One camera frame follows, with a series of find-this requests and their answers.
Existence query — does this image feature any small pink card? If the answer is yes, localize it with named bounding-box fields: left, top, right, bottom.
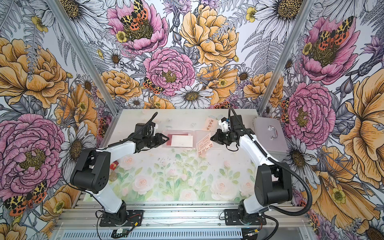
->
left=203, top=118, right=219, bottom=131

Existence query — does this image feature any cream card with framed text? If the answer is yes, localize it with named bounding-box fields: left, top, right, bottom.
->
left=197, top=134, right=214, bottom=156

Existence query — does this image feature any pink photo album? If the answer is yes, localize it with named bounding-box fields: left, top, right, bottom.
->
left=162, top=130, right=226, bottom=150

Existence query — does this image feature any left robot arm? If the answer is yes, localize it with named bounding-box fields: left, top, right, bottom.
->
left=70, top=122, right=170, bottom=227

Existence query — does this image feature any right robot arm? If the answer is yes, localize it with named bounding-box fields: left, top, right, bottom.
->
left=211, top=116, right=296, bottom=224

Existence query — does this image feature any silver metal case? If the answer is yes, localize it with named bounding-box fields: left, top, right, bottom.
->
left=253, top=117, right=289, bottom=162

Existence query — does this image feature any red and white box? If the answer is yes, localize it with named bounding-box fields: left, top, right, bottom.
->
left=110, top=161, right=119, bottom=171

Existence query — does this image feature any small plastic bottle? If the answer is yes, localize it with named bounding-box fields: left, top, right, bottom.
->
left=109, top=170, right=119, bottom=183

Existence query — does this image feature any small green circuit board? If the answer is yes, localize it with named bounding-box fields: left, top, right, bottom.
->
left=111, top=229, right=131, bottom=239

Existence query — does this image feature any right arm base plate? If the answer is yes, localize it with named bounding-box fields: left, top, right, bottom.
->
left=224, top=209, right=267, bottom=226

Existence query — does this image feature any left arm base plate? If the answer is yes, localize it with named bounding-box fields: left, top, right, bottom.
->
left=99, top=210, right=144, bottom=228

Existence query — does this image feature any aluminium rail frame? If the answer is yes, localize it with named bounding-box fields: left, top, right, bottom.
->
left=51, top=200, right=316, bottom=240

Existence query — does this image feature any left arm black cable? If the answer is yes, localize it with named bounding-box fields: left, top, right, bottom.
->
left=59, top=112, right=159, bottom=193

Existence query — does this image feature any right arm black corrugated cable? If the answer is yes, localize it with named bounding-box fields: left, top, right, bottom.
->
left=227, top=107, right=313, bottom=240

